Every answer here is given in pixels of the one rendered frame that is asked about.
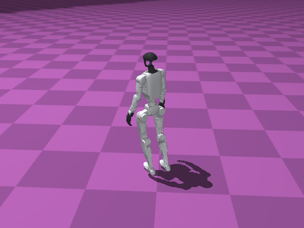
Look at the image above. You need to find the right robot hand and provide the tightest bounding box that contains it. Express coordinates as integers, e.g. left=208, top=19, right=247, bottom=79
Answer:
left=159, top=100, right=165, bottom=108

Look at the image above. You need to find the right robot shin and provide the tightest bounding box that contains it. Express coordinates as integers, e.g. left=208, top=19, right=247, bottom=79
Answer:
left=158, top=133, right=168, bottom=165

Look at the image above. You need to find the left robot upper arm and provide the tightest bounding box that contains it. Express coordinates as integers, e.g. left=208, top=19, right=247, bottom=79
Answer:
left=135, top=75, right=146, bottom=101

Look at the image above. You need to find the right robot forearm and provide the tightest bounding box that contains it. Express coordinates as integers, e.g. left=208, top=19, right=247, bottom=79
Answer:
left=159, top=89, right=166, bottom=103

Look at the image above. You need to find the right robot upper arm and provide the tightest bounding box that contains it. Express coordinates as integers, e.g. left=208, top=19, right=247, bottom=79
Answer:
left=159, top=68, right=166, bottom=91

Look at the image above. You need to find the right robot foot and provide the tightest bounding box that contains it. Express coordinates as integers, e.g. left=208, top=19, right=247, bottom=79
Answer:
left=160, top=160, right=171, bottom=171

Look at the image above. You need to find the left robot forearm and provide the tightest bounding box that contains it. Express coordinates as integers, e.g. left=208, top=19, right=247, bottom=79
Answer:
left=128, top=95, right=139, bottom=115

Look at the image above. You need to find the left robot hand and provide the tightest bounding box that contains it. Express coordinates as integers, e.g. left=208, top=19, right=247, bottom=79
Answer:
left=126, top=113, right=134, bottom=126

